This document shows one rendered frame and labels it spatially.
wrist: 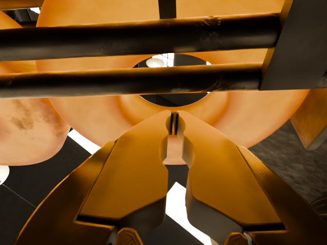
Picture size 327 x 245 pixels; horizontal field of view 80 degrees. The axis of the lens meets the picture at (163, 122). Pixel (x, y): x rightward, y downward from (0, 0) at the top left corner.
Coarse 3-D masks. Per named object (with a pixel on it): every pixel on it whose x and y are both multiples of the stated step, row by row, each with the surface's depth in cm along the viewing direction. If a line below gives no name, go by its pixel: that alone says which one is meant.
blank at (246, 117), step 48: (48, 0) 8; (96, 0) 8; (144, 0) 8; (192, 0) 8; (240, 0) 8; (96, 96) 12; (240, 96) 11; (288, 96) 11; (96, 144) 16; (240, 144) 15
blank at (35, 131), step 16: (0, 16) 11; (0, 64) 10; (16, 64) 11; (32, 64) 12; (0, 112) 13; (16, 112) 13; (32, 112) 13; (48, 112) 13; (0, 128) 15; (16, 128) 14; (32, 128) 14; (48, 128) 14; (64, 128) 15; (0, 144) 16; (16, 144) 16; (32, 144) 16; (48, 144) 16; (0, 160) 18; (16, 160) 18; (32, 160) 18
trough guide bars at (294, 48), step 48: (0, 0) 12; (288, 0) 6; (0, 48) 7; (48, 48) 7; (96, 48) 7; (144, 48) 7; (192, 48) 7; (240, 48) 7; (288, 48) 7; (0, 96) 9; (48, 96) 9
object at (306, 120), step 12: (312, 96) 11; (324, 96) 10; (300, 108) 12; (312, 108) 11; (324, 108) 10; (300, 120) 12; (312, 120) 11; (324, 120) 10; (300, 132) 12; (312, 132) 11; (324, 132) 10; (312, 144) 11
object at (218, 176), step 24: (192, 120) 11; (192, 144) 9; (216, 144) 9; (192, 168) 8; (216, 168) 8; (240, 168) 8; (192, 192) 7; (216, 192) 7; (240, 192) 7; (192, 216) 7; (216, 216) 6; (240, 216) 6; (264, 216) 6; (216, 240) 7
